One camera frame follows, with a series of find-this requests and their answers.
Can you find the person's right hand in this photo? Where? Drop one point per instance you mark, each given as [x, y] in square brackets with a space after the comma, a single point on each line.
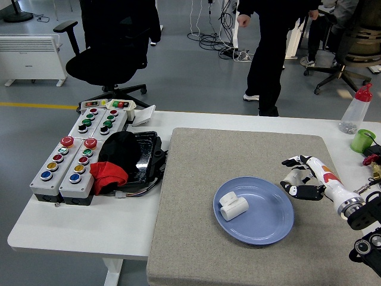
[244, 21]

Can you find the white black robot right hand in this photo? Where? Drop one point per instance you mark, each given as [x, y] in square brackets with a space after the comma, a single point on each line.
[324, 175]

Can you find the person's left hand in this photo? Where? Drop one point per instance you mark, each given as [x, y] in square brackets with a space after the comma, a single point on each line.
[313, 14]

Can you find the large white tee pipe fitting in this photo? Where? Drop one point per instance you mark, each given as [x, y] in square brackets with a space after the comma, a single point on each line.
[233, 208]

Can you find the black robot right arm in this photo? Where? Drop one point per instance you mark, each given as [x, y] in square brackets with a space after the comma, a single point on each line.
[364, 214]

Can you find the blue round plate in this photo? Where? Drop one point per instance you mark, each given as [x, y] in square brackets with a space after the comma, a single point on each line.
[262, 220]

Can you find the white desk leg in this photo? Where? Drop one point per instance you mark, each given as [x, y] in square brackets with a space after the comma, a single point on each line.
[236, 32]

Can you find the seated person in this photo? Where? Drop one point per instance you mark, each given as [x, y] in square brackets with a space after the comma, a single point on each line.
[314, 38]

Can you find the standing person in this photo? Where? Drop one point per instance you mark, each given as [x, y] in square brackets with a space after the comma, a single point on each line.
[268, 59]

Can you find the green plastic cup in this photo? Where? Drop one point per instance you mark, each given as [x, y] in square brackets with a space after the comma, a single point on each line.
[358, 143]

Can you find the black flat device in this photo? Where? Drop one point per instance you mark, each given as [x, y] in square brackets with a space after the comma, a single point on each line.
[375, 149]

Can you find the black mesh office chair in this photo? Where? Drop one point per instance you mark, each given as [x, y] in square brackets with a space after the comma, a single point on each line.
[361, 44]

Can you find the clear bottle with red cap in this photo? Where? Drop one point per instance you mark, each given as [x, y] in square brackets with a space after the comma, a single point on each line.
[354, 110]

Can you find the white desk foot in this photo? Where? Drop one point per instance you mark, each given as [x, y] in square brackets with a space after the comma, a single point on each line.
[161, 29]

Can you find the grey-brown mat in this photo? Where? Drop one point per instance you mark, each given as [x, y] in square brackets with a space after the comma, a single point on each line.
[208, 161]

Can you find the grey three-button control box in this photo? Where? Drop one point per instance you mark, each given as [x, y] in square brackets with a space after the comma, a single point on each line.
[117, 122]
[78, 119]

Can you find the black plastic tray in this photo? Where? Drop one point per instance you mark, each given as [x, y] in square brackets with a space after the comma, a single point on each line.
[147, 155]

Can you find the black cloth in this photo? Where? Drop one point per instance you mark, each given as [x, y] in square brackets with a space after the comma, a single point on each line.
[119, 152]

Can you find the red cloth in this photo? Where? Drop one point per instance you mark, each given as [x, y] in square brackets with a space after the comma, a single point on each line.
[105, 172]

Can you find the white electric heater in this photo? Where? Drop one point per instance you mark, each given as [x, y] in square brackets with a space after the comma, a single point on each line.
[29, 56]

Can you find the black round stand base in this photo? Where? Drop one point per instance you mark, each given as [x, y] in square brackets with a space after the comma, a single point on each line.
[18, 16]

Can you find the grey five-button control box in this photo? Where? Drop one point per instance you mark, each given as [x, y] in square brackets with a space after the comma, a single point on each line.
[73, 187]
[49, 181]

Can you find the white table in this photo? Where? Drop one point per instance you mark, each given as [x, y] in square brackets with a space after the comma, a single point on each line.
[89, 226]

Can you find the white desk frame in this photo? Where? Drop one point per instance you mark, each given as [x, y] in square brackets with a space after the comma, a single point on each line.
[294, 41]

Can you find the white flat wall switch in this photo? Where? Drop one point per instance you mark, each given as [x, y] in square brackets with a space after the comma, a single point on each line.
[144, 115]

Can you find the white green-red switch box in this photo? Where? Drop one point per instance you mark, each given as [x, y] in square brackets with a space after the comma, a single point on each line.
[131, 111]

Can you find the small grey switch box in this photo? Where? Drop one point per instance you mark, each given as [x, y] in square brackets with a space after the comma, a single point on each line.
[90, 104]

